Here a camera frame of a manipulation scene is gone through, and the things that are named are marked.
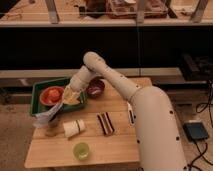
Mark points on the orange plate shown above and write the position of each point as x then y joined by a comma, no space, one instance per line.
44,93

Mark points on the dark red bowl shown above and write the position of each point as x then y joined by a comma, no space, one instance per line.
95,88

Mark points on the black foot pedal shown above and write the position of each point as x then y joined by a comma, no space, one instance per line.
195,131

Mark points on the green plastic cup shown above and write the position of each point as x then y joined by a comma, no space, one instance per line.
81,151

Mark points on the striped cloth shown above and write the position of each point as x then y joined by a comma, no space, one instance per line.
106,124

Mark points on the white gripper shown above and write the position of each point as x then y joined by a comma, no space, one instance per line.
75,85

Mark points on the green plastic tray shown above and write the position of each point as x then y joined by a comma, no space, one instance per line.
38,107

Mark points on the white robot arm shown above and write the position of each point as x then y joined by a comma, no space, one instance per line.
157,134

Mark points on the yellow banana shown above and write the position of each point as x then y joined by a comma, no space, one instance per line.
70,97

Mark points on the white paper cup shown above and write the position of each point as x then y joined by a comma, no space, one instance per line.
73,128

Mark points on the orange fruit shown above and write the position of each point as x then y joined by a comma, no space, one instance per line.
53,95

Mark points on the wooden table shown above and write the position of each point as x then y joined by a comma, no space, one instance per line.
120,147

